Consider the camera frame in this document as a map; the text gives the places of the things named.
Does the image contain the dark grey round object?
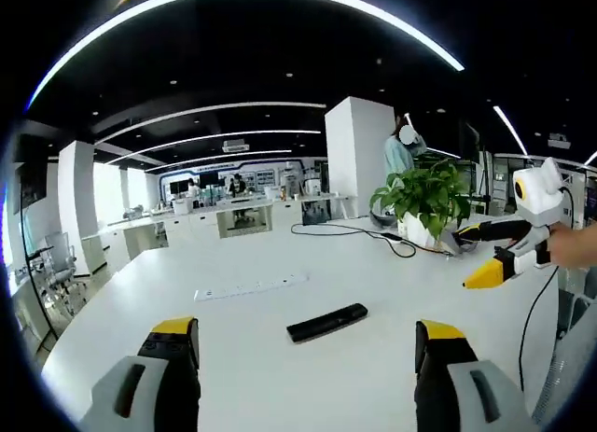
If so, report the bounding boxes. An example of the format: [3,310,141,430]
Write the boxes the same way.
[370,209,398,229]

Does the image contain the white table socket panel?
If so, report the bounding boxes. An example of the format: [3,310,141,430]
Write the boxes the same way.
[193,272,312,303]

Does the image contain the green potted plant white pot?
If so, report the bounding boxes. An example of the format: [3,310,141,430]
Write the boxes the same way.
[370,159,472,246]

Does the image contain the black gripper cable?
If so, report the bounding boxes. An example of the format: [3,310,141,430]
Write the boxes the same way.
[518,184,576,394]

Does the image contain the long curved ceiling light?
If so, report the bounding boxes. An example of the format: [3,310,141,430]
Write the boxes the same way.
[27,0,465,111]

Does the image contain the short straight ceiling light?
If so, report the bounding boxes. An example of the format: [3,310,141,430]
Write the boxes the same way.
[493,105,528,156]

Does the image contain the black remote control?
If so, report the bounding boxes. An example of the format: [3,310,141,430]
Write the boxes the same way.
[285,302,368,343]

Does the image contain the slim white pillar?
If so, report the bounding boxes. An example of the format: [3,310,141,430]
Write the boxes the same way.
[58,140,106,274]

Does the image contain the white counter cabinets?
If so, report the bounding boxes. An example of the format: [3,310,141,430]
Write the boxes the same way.
[81,193,351,274]

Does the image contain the black table cable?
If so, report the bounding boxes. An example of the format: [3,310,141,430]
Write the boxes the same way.
[291,221,416,259]

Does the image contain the black light stand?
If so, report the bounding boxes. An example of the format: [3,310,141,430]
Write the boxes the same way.
[459,118,493,216]

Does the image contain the wide white square pillar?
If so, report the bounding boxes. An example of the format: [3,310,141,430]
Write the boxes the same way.
[325,95,396,218]

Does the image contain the white mesh office chair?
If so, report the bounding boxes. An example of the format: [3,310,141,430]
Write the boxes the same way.
[531,268,597,426]

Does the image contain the person's right hand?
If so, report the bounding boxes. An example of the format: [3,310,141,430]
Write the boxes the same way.
[548,224,597,271]

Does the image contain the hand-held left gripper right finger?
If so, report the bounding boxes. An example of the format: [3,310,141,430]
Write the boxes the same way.
[413,318,545,432]

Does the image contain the thin curved ceiling light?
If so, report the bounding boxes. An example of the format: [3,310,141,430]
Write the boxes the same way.
[95,103,327,146]

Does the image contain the black tripod stand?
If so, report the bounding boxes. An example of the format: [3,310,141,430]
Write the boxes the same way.
[17,170,60,340]

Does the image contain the grey office chair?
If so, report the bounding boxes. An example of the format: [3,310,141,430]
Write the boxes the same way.
[39,230,88,312]

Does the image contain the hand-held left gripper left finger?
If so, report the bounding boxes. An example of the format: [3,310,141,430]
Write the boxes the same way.
[76,315,202,432]

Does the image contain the black wall monitor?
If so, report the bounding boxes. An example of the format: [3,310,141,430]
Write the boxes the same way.
[13,160,48,214]

